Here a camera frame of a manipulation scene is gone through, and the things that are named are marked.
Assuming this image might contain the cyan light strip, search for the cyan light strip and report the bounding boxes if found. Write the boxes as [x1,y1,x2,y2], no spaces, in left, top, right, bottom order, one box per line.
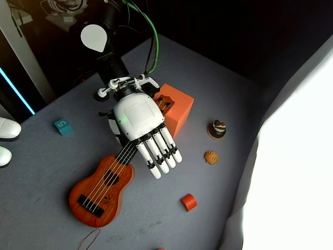
[0,67,36,115]

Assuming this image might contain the orange half-cylinder block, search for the orange half-cylinder block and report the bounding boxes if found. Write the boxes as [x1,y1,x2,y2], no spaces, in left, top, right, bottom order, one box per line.
[180,193,198,213]

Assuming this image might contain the chocolate cake toy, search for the chocolate cake toy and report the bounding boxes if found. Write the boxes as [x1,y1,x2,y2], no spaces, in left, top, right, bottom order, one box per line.
[207,119,227,140]

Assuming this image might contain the green cable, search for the green cable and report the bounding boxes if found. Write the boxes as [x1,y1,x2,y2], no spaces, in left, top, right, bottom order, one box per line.
[122,0,160,75]

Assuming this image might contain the black cable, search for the black cable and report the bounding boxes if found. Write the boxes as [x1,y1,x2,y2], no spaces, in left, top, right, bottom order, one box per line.
[114,0,157,75]

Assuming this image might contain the white backdrop curtain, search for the white backdrop curtain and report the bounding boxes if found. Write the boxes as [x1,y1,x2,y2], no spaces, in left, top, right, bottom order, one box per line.
[241,51,333,250]

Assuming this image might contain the teal number five block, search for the teal number five block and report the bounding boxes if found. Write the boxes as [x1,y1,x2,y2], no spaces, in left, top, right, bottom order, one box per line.
[54,117,74,136]

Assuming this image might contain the white background device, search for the white background device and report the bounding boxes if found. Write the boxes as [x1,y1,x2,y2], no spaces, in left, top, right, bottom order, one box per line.
[45,0,88,33]

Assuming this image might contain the large orange cube block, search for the large orange cube block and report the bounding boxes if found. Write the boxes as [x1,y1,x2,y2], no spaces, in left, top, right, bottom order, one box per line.
[153,83,195,139]

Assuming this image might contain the brown toy ukulele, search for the brown toy ukulele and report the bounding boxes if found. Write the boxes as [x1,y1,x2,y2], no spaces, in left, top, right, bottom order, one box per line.
[68,95,175,229]

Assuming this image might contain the grey table cloth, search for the grey table cloth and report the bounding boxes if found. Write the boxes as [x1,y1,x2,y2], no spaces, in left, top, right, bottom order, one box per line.
[0,33,333,250]

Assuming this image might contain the white post panel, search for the white post panel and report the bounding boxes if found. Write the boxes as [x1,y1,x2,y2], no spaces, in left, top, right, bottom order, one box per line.
[0,0,57,105]

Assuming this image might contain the swirl cookie toy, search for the swirl cookie toy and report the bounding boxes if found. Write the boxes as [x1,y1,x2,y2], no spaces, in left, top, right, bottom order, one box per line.
[203,150,220,166]

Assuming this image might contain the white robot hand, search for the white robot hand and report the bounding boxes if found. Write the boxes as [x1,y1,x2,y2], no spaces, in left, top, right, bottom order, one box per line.
[0,116,22,168]
[107,92,183,180]

